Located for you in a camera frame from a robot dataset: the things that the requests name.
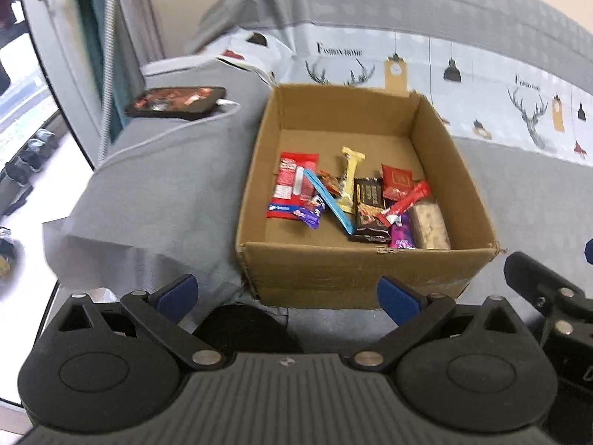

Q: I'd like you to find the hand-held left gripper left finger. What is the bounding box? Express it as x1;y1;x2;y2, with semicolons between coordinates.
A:
53;274;229;372

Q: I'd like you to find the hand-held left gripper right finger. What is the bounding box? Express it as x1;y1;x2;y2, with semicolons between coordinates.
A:
348;276;527;372

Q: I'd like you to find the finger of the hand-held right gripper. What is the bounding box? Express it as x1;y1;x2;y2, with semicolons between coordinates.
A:
504;251;585;339

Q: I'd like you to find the magenta purple snack packet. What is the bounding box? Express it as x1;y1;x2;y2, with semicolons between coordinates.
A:
388;213;415;250

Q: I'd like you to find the beige wafer bar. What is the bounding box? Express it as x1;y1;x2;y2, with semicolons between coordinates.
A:
410;200;452;250

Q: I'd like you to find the dark chocolate bar nut print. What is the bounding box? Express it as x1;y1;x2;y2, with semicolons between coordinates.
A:
347;203;392;244

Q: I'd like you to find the red stick packet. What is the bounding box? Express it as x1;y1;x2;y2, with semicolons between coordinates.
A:
377;181;433;227

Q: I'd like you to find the brown cardboard box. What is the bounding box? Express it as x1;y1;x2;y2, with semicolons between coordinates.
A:
235;82;500;310

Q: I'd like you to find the blue stick packet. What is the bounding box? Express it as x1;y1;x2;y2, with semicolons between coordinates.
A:
303;168;357;235

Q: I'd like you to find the red square packet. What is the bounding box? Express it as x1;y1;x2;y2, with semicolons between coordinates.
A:
381;164;414;202

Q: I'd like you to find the yellow snack packet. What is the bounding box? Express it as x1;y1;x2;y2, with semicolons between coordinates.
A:
334;146;367;216

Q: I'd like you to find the large red snack packet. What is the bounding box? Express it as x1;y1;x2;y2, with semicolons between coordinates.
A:
266;152;320;220

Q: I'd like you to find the grey pillow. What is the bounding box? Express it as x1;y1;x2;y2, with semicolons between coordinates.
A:
42;53;279;302

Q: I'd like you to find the yellow and black item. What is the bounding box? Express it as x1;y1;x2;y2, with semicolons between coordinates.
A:
0;226;17;275

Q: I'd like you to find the black slipper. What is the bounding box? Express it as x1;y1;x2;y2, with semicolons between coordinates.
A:
0;185;34;218

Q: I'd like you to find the black smartphone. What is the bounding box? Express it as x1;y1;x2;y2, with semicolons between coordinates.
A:
124;86;227;122

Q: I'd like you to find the grey shoe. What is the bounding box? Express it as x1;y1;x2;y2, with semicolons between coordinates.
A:
16;146;44;172
32;129;60;154

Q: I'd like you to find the dark shoe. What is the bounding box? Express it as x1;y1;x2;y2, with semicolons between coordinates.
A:
0;161;26;186

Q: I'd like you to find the striped pole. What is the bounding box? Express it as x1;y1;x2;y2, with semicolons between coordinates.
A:
99;0;116;161

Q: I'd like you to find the teal curtain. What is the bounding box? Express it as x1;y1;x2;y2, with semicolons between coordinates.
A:
69;0;121;135

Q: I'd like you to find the beige curtain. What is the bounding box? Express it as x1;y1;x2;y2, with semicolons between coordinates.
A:
109;0;163;63

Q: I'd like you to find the grey checkered quilt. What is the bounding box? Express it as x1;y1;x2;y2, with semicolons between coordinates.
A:
183;0;593;98

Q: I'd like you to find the white charging cable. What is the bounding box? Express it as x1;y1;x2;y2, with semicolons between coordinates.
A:
97;97;242;170

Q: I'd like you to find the white window frame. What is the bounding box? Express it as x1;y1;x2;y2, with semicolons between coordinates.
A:
16;0;100;168

